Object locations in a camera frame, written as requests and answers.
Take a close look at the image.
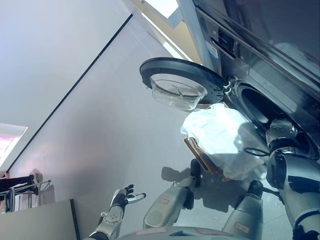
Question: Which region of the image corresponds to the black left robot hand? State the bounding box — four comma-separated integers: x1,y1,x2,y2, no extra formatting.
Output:
112,184,147,208

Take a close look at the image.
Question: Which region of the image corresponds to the metal clothes drying rack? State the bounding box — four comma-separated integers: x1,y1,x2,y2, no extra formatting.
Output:
0,179,56,214

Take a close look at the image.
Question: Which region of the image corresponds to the brown wicker laundry basket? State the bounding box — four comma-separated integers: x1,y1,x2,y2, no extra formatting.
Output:
183,136,232,183

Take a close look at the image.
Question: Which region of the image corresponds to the round glass washing machine door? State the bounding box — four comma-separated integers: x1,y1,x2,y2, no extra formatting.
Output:
139,57,232,112

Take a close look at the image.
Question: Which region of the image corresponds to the grey front-load washing machine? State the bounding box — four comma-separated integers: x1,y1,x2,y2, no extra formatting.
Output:
199,9,320,161

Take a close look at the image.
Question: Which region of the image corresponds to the grey robot torso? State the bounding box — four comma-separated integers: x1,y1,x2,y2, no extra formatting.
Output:
117,226,238,240

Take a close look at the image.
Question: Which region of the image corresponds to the black left robot foot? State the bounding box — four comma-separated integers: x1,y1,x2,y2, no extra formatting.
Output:
189,159,202,189

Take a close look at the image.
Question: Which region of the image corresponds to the black robot foot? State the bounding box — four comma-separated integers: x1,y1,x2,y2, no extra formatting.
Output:
246,179,265,201
189,159,202,189

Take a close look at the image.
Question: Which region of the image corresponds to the beige garment on rack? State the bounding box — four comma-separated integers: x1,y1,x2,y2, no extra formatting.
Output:
28,168,44,186

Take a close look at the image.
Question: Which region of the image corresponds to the white board with black edge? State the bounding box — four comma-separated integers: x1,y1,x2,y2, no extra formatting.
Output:
0,198,81,240

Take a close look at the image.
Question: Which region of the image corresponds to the black garment on rack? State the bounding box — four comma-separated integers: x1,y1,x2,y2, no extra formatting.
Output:
0,174,40,196

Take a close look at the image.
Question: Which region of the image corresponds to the white cloth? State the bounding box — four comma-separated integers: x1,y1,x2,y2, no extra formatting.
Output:
180,102,270,182

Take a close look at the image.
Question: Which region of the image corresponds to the silver right robot leg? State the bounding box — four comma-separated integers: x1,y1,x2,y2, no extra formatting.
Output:
222,192,264,240

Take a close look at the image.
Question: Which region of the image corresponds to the white framed window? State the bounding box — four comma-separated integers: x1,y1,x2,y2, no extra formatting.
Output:
0,122,29,173

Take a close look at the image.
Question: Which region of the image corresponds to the black right robot foot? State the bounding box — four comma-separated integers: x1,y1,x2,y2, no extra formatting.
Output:
246,179,265,201

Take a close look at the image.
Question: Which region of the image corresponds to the narrow blue energy label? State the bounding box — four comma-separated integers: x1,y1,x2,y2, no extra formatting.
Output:
206,44,220,67

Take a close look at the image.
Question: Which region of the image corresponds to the white shelf counter unit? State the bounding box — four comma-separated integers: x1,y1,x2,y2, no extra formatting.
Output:
129,0,204,66

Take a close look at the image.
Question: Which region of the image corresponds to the grey stacked dryer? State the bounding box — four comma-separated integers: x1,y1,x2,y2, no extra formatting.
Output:
193,0,320,86

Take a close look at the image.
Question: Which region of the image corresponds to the thin black cable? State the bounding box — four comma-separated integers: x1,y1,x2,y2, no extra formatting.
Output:
243,147,286,201

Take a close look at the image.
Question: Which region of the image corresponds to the white appliance enclosure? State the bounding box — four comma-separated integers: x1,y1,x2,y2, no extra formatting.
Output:
176,0,221,76

